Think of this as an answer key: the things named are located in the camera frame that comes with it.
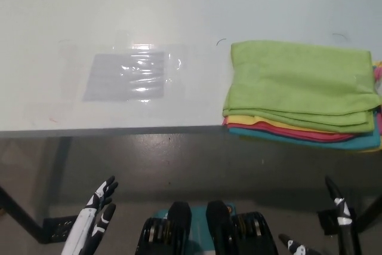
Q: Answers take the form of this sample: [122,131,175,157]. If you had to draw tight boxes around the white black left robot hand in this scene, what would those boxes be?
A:
[61,176,119,255]

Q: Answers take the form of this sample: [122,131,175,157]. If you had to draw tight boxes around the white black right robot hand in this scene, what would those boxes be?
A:
[279,176,356,255]

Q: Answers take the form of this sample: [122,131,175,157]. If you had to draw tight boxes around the green microfibre cloth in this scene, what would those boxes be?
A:
[222,40,382,133]

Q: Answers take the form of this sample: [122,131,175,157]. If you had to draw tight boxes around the black leg foot plate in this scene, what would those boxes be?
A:
[43,215,76,244]

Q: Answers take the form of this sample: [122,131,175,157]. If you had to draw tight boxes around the black table leg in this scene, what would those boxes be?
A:
[355,193,382,234]
[0,185,45,244]

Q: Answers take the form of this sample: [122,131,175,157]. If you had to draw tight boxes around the clear plastic film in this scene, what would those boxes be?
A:
[82,42,183,106]

